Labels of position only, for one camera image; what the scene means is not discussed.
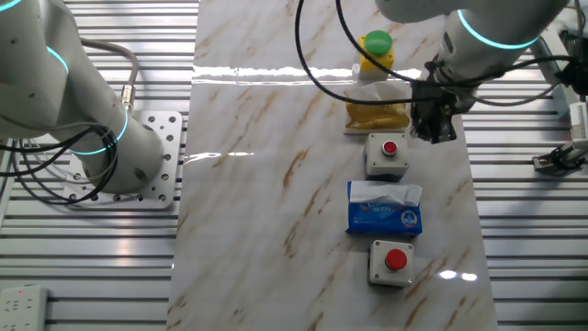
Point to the green black device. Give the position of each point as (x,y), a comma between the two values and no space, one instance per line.
(579,43)

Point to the gold tissue pack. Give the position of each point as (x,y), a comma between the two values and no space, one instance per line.
(376,115)

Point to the black metal clamp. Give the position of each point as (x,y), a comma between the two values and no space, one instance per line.
(558,158)

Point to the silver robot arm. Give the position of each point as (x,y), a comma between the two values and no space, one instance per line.
(46,92)

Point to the grey box large red button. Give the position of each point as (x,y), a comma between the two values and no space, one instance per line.
(379,271)

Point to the grey box small red button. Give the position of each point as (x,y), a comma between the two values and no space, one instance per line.
(381,163)

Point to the blue tissue pack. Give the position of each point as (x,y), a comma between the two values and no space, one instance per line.
(381,220)

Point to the white power strip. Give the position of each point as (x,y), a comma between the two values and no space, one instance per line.
(23,308)

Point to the yellow box green button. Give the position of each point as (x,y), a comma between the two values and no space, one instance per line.
(376,60)

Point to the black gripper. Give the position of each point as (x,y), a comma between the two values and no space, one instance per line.
(441,99)

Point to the white marble pattern mat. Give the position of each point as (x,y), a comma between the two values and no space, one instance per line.
(257,207)

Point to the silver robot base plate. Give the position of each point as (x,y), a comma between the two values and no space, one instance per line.
(167,138)

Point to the silver ribbed camera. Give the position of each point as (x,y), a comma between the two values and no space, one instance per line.
(580,124)

